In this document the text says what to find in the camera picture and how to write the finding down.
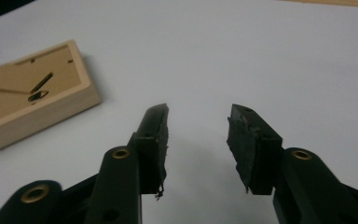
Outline white table cover sheet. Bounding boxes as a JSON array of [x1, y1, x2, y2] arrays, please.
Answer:
[[0, 0, 358, 224]]

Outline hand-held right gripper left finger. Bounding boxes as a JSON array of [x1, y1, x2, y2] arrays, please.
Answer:
[[85, 103, 170, 224]]

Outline wooden table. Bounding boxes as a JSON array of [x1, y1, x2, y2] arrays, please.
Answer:
[[279, 0, 358, 9]]

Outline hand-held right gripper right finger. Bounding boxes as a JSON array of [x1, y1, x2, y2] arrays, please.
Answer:
[[227, 104, 358, 224]]

